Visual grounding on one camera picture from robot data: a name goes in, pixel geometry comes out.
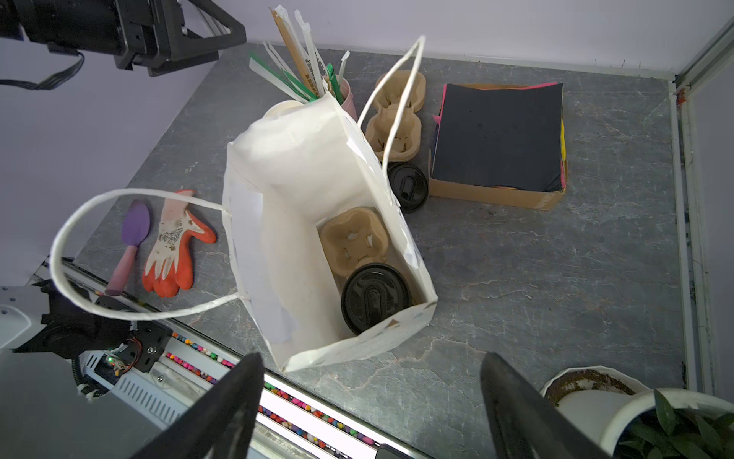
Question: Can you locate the purple pink trowel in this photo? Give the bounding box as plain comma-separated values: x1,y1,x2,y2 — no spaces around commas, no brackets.
105,199,150,296

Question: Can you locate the black cup lid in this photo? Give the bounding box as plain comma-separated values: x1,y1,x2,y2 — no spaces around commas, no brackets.
387,163,429,213

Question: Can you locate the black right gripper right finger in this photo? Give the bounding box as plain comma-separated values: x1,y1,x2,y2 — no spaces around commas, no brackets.
480,352,610,458

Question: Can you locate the brown wrapped straw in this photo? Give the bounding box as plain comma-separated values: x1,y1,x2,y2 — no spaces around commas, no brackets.
271,6,320,96

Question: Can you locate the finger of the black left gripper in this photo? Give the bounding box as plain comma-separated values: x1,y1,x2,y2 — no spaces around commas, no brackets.
148,1,247,77

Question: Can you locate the green paper cup stack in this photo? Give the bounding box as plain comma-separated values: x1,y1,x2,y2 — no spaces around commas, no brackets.
262,99,303,120

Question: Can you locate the potted green plant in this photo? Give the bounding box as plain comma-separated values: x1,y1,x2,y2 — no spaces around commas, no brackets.
541,366,733,458

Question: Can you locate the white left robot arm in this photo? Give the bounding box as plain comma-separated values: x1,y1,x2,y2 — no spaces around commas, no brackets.
1,1,247,399

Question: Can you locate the cartoon animal paper bag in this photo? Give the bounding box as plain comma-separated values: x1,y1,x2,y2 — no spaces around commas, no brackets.
50,35,440,374

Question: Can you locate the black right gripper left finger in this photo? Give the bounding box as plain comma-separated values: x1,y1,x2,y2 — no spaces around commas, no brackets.
133,353,265,458

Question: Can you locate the red white garden glove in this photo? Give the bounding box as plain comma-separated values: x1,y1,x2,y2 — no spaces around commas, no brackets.
143,199,217,298

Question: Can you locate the green wrapped straw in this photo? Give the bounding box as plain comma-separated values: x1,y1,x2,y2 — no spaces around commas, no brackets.
248,46,319,103

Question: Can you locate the pink metal bucket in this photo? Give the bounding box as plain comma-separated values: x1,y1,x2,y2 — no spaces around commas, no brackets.
338,78,357,120

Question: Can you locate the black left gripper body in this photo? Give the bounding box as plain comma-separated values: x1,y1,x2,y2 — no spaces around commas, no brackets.
1,1,189,72

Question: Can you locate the brown pulp cup carrier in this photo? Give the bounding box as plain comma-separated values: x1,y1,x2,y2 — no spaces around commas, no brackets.
365,69,428,164
319,208,390,278

